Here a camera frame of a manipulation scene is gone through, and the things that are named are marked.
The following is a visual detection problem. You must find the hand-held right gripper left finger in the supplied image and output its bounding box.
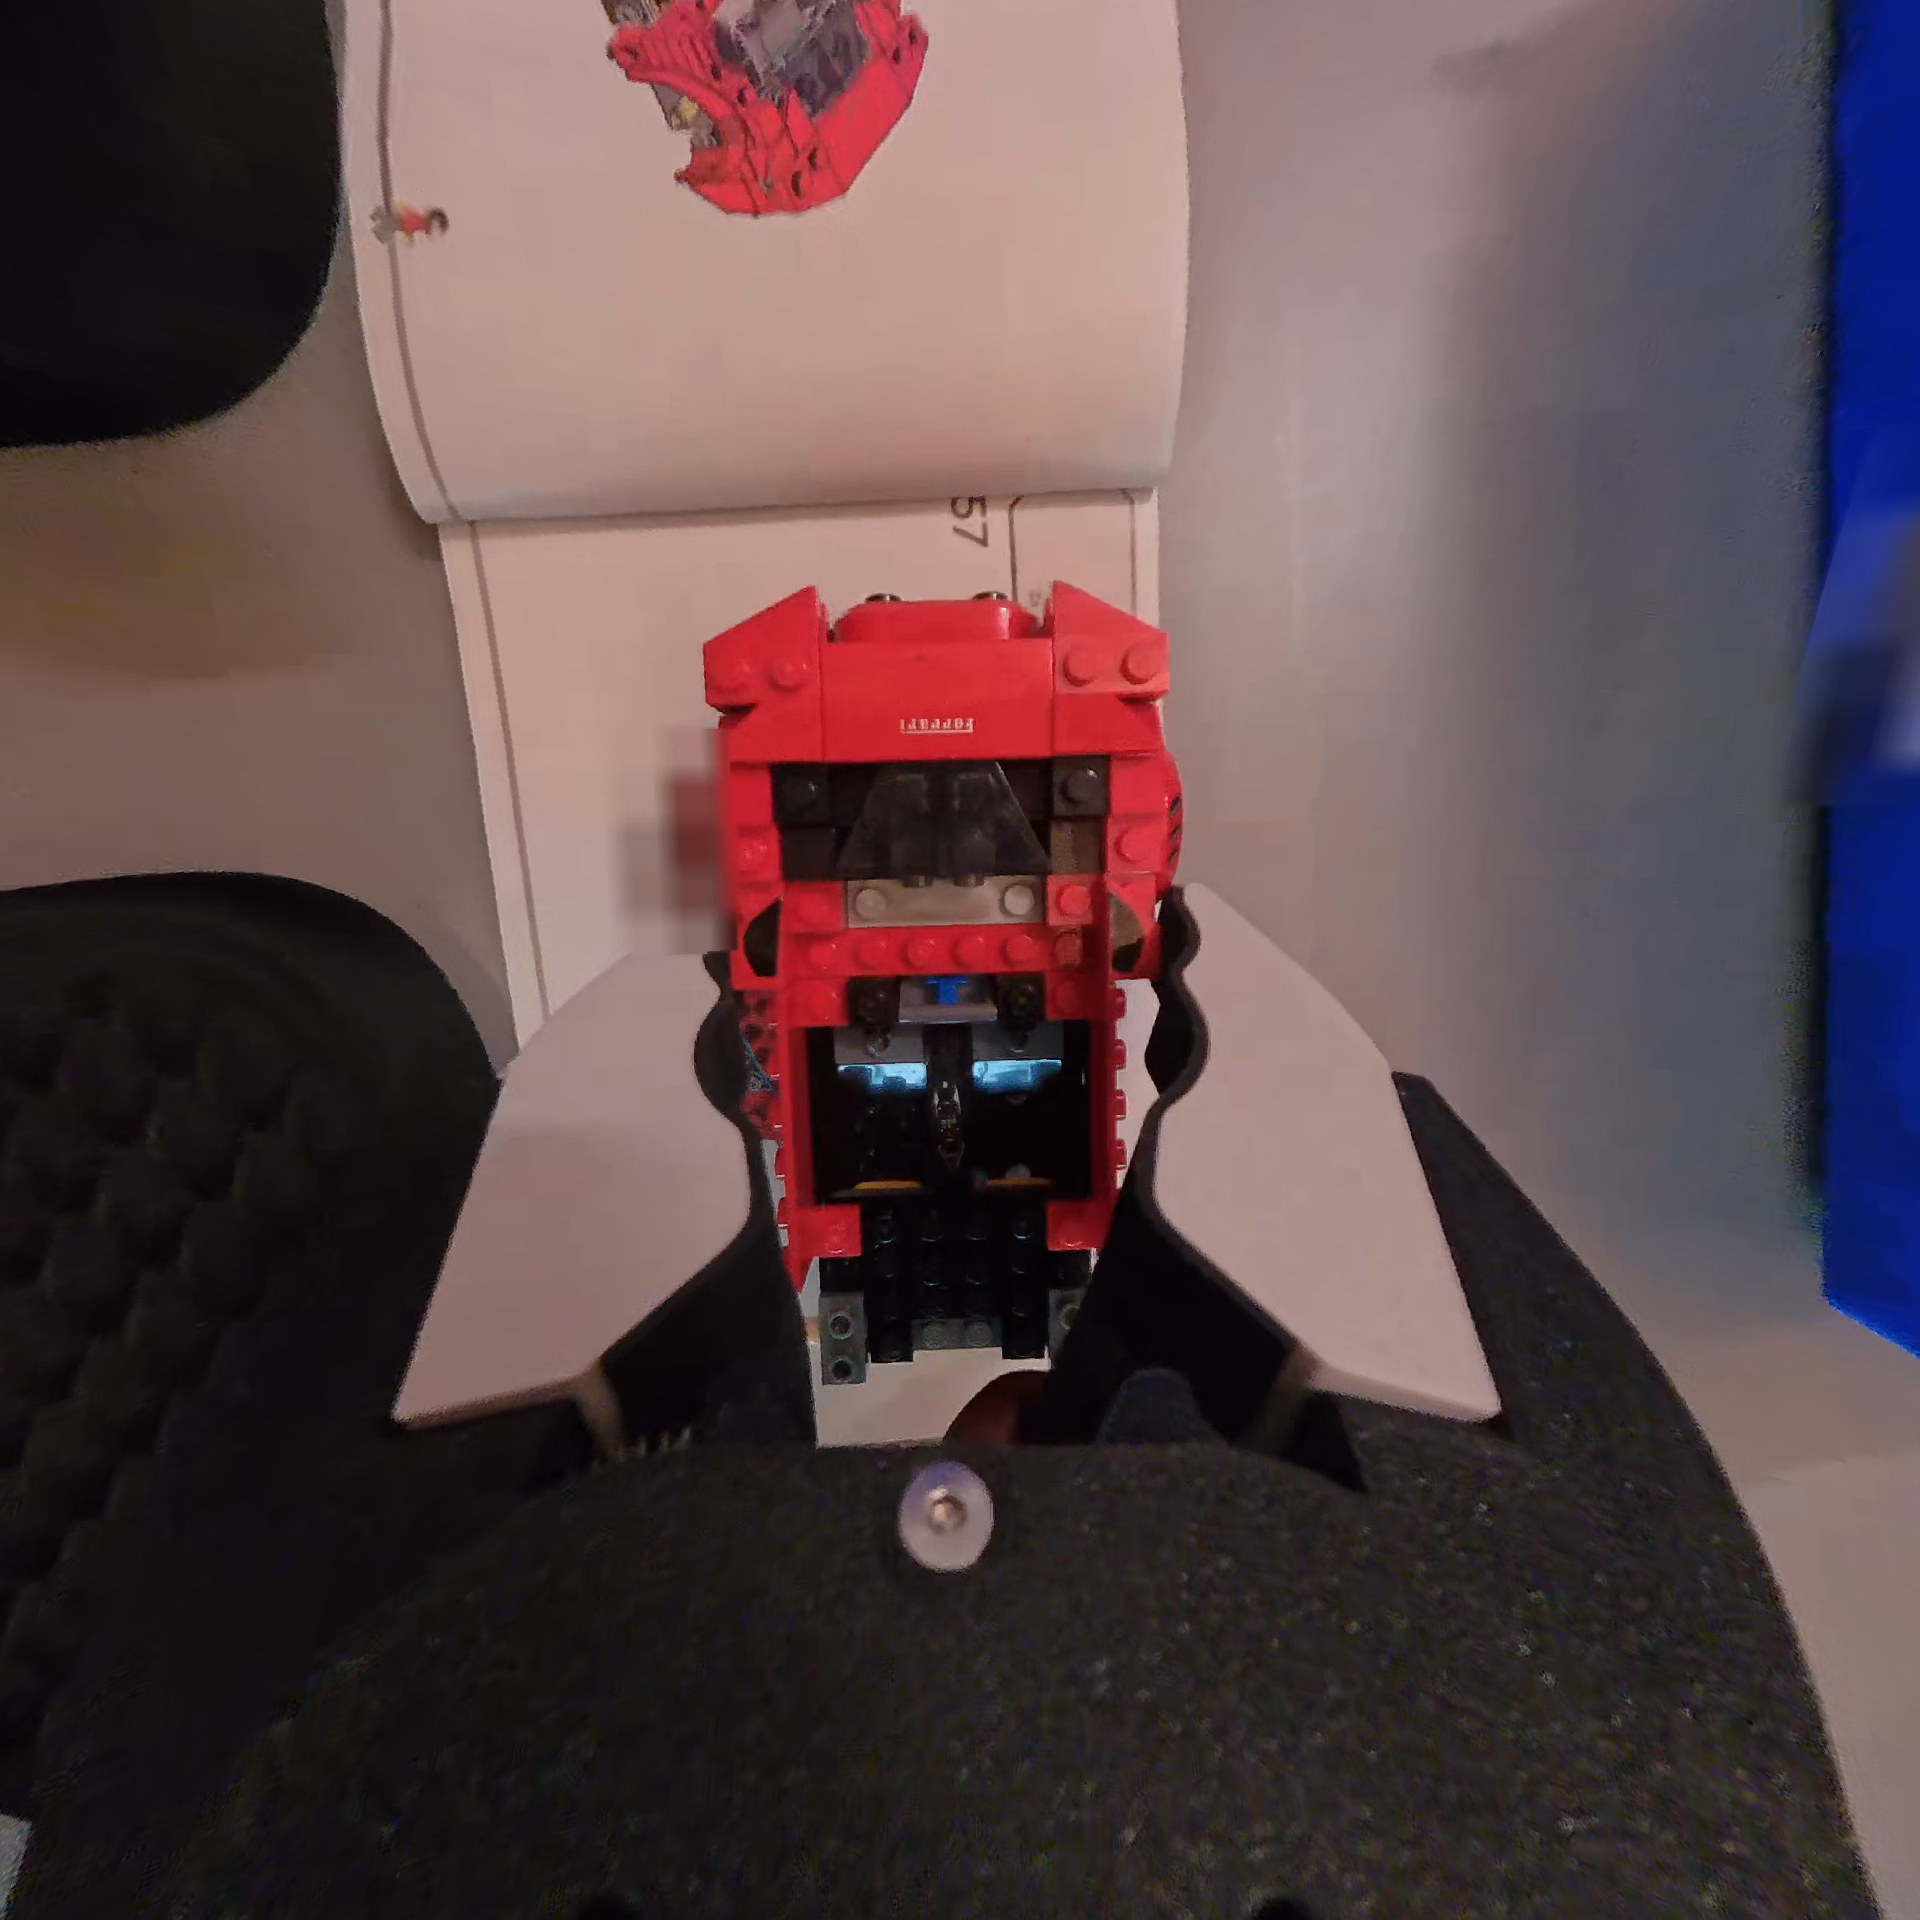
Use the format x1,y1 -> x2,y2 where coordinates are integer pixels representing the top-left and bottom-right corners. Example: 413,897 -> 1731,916
389,944 -> 817,1445

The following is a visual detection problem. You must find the black quilted chair seat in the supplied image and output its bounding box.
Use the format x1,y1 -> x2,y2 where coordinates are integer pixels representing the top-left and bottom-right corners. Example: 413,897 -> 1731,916
0,872 -> 514,1742
0,0 -> 345,454

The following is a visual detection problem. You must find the lego instruction booklet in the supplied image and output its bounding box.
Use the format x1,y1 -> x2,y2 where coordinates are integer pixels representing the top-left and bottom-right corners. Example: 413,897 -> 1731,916
336,0 -> 1194,1040

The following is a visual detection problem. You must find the blue plastic bin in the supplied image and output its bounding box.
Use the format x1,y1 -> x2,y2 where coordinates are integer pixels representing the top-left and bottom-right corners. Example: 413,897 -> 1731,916
1801,0 -> 1920,1360

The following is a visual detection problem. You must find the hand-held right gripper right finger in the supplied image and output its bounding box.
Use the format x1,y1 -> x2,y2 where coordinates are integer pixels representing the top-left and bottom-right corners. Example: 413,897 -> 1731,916
1092,881 -> 1505,1445

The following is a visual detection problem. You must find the red and black lego car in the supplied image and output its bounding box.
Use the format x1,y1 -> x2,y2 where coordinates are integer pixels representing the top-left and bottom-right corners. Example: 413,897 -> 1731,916
705,580 -> 1191,1385

